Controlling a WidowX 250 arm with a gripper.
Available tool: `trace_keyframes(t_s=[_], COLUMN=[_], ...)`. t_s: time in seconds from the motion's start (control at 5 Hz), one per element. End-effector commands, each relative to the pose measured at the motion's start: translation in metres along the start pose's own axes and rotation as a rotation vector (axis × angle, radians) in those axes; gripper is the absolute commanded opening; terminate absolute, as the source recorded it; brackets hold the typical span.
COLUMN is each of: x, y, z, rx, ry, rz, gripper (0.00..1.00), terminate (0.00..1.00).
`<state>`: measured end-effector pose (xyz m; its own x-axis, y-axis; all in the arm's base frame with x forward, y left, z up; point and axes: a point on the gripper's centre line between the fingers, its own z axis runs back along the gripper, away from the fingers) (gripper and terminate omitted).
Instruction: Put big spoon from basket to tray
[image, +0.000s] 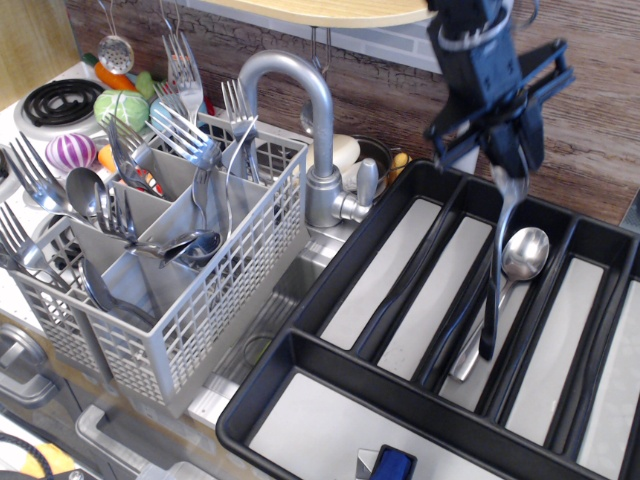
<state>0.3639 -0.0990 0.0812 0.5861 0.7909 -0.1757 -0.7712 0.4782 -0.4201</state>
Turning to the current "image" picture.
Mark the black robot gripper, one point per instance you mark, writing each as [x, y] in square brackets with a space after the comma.
[497, 91]

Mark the big steel spoon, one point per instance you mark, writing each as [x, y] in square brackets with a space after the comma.
[513, 191]

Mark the steel spoon in tray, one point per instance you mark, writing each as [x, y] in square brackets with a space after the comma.
[523, 258]

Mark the black cutlery tray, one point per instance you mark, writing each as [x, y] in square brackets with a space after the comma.
[378, 362]

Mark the steel spoon lying front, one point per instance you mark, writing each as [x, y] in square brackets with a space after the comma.
[190, 246]

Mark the grey plastic cutlery basket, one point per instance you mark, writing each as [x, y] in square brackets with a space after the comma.
[197, 312]

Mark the steel spoon left compartment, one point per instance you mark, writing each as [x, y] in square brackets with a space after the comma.
[88, 195]

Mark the steel spoon compartment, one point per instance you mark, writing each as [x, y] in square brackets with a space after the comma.
[100, 294]
[88, 195]

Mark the steel spoon bottom compartment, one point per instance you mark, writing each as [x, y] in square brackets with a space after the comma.
[100, 294]

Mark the white toy vegetable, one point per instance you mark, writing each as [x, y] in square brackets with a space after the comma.
[346, 151]

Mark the silver kitchen faucet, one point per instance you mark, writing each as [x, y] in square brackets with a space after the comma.
[327, 203]

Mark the steel sink basin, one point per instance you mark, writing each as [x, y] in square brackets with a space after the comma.
[264, 314]

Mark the round wooden shelf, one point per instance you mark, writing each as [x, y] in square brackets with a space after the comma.
[337, 13]

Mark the steel fork back right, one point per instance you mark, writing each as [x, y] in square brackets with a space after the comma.
[242, 122]

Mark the steel fork centre top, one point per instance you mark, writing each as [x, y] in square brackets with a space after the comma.
[187, 141]

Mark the tall steel fork back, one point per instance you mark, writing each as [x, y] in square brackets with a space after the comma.
[185, 74]

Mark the blue sponge block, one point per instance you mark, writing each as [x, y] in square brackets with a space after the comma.
[386, 463]

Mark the green toy cabbage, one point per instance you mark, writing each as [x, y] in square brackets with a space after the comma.
[129, 106]

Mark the orange toy carrot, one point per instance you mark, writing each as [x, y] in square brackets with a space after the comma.
[114, 81]

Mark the hanging steel skimmer ladle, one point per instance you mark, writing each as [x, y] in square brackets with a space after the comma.
[114, 52]

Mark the purple striped toy onion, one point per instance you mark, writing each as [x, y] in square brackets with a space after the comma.
[69, 151]

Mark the black coil stove burner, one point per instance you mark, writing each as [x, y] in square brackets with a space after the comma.
[61, 102]

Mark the steel fork far left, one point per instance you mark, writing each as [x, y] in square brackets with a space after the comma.
[38, 181]

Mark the steel fork lower left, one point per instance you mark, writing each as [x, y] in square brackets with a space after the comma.
[24, 250]

